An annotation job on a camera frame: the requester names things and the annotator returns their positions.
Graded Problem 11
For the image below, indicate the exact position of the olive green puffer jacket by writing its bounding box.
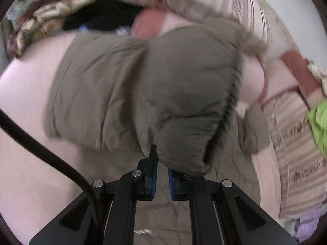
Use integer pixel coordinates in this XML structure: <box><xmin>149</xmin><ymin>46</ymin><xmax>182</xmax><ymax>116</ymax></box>
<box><xmin>43</xmin><ymin>18</ymin><xmax>270</xmax><ymax>176</ymax></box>

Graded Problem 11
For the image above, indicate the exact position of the black clothing pile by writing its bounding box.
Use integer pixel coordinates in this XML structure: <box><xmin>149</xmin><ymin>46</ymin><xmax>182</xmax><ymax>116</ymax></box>
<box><xmin>63</xmin><ymin>0</ymin><xmax>143</xmax><ymax>32</ymax></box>

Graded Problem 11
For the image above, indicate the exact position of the pink bed sheet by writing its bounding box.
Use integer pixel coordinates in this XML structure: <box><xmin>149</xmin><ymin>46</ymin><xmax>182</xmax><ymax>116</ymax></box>
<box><xmin>0</xmin><ymin>28</ymin><xmax>282</xmax><ymax>245</ymax></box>

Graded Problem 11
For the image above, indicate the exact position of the striped floral quilt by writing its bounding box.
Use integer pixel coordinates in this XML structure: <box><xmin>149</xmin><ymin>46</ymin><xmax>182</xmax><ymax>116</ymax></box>
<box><xmin>263</xmin><ymin>91</ymin><xmax>326</xmax><ymax>218</ymax></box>

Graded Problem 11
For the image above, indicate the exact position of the purple cloth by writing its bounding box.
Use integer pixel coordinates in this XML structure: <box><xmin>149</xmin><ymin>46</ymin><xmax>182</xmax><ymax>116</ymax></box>
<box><xmin>295</xmin><ymin>207</ymin><xmax>326</xmax><ymax>244</ymax></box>

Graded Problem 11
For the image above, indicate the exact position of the pink bolster with red ends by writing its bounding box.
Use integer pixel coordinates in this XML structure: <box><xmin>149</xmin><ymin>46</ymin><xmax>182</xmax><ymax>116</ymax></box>
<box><xmin>131</xmin><ymin>9</ymin><xmax>268</xmax><ymax>105</ymax></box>

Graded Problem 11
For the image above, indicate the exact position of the lime green cloth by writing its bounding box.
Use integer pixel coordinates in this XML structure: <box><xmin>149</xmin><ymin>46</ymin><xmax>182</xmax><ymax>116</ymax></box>
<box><xmin>307</xmin><ymin>100</ymin><xmax>327</xmax><ymax>158</ymax></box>

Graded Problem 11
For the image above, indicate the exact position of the brown cream patterned blanket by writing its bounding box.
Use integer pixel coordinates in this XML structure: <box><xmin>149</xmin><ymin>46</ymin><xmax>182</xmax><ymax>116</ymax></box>
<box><xmin>6</xmin><ymin>0</ymin><xmax>97</xmax><ymax>58</ymax></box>

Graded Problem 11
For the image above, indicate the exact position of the black cable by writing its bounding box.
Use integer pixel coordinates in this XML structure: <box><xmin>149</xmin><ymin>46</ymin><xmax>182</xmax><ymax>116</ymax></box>
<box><xmin>0</xmin><ymin>108</ymin><xmax>100</xmax><ymax>225</ymax></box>

